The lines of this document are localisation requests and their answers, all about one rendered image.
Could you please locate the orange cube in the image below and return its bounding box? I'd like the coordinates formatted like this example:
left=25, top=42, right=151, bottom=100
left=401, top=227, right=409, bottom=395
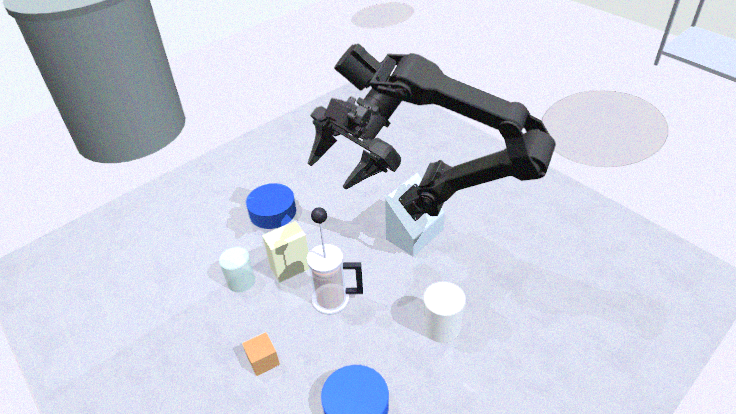
left=242, top=332, right=280, bottom=377

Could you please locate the pale cyan cylinder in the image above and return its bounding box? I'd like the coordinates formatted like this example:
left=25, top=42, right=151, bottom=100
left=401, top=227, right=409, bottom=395
left=219, top=247, right=256, bottom=292

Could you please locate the french press coffee maker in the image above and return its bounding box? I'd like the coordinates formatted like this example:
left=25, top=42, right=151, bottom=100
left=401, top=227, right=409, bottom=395
left=307, top=207, right=363, bottom=315

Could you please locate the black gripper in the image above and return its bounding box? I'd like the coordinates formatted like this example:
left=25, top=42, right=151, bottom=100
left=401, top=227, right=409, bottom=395
left=308, top=95, right=401, bottom=190

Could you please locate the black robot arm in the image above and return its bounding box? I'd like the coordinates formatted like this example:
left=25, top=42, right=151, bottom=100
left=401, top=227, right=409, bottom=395
left=324, top=43, right=556, bottom=221

